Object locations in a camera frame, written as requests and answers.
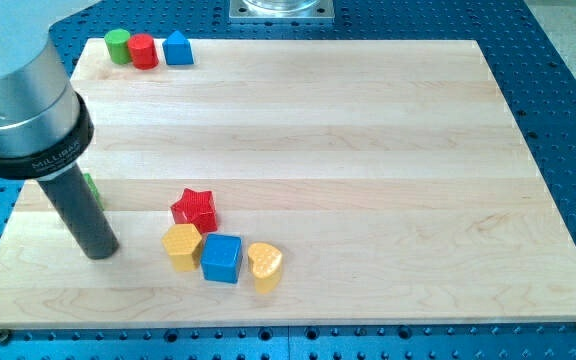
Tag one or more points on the green star block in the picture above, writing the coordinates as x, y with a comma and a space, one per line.
94, 190

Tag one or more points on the yellow hexagon block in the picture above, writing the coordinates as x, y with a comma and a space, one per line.
183, 244

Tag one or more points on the red star block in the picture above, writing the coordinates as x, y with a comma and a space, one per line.
197, 208

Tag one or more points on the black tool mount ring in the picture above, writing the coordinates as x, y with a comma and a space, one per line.
56, 157

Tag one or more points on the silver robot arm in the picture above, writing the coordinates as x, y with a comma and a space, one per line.
45, 125

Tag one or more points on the light wooden board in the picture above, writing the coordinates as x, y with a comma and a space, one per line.
391, 175

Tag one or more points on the blue triangle block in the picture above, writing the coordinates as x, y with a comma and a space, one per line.
177, 49

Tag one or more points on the blue cube block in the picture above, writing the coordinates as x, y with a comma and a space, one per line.
221, 258

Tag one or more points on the blue perforated table plate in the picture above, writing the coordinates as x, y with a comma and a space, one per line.
534, 77

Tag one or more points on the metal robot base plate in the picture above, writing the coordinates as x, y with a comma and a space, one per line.
281, 11

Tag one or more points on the green cylinder block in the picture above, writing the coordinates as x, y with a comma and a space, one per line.
116, 43

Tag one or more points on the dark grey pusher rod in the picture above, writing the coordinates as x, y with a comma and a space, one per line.
74, 201

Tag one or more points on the red cylinder block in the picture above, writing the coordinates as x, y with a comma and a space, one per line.
143, 51

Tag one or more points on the yellow heart block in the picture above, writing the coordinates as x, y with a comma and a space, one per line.
266, 266

